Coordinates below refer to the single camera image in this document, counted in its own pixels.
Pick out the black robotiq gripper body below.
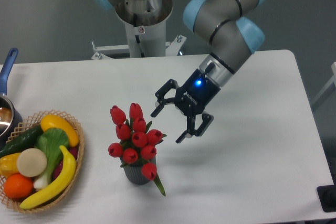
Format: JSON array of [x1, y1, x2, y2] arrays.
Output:
[[174, 69, 220, 116]]

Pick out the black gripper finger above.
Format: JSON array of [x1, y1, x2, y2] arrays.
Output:
[[151, 79, 179, 118], [175, 113, 214, 144]]

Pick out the red tulip bouquet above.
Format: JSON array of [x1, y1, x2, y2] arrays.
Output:
[[108, 103, 166, 196]]

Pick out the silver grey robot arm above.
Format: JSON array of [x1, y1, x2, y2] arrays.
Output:
[[94, 0, 265, 142]]

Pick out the grey ribbed vase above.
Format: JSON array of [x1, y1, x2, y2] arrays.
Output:
[[120, 157, 156, 185]]

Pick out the red purple vegetable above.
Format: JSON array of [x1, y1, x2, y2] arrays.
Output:
[[53, 147, 78, 180]]

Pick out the white furniture leg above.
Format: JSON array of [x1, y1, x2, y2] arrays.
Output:
[[311, 62, 335, 112]]

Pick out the yellow banana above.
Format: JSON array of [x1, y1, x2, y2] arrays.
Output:
[[19, 145, 76, 210]]

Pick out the green bok choy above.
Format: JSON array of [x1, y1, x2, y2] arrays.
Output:
[[34, 127, 69, 190]]

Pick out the black device at edge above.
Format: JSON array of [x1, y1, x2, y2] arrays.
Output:
[[317, 185, 335, 212]]

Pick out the dark green cucumber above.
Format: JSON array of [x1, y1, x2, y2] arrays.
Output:
[[1, 124, 43, 157]]

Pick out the beige round disc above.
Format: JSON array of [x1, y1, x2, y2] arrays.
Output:
[[16, 148, 47, 177]]

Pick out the yellow bell pepper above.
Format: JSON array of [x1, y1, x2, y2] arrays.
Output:
[[1, 153, 20, 177]]

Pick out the orange fruit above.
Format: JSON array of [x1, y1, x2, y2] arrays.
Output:
[[4, 173, 33, 199]]

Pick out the blue handled saucepan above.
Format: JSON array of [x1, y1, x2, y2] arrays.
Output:
[[1, 48, 23, 148]]

